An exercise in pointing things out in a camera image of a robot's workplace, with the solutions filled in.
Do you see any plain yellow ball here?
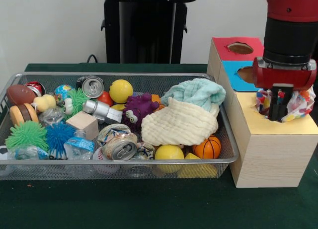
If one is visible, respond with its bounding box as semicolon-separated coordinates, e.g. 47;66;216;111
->
155;144;185;172

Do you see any small blue spiky puffer ball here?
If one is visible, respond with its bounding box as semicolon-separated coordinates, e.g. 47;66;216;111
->
46;122;77;159

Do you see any confetti print cloth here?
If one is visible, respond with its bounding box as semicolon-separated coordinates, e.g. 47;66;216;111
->
255;86;317;123

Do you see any cream knitted cloth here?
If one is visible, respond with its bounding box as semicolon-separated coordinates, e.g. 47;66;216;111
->
141;97;219;146

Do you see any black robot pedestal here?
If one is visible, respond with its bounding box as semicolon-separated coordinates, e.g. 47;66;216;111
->
95;0;201;64

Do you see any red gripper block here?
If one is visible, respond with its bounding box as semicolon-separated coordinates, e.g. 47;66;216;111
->
252;57;318;122

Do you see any orange toy basketball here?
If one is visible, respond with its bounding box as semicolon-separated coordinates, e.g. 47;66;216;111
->
192;135;222;159

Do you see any yellow ball with goggle face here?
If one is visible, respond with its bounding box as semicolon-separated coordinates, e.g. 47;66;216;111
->
109;79;134;103

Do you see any brown toy football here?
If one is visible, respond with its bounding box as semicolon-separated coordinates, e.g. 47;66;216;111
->
6;84;37;106

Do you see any purple spiky monster toy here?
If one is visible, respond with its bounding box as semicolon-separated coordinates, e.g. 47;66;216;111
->
122;92;160;128

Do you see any silver drink can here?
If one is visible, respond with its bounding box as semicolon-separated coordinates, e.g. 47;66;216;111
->
97;123;139;161

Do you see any green spiky puffer ball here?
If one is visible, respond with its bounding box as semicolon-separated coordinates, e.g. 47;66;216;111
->
4;121;49;152

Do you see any wooden box with three holes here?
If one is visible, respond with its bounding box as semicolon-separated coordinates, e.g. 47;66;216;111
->
206;36;318;188

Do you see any mint green knitted cloth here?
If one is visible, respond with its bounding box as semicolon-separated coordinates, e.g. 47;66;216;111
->
160;77;227;113

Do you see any shallow wire mesh bin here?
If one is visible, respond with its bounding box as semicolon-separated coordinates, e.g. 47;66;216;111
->
0;72;240;181

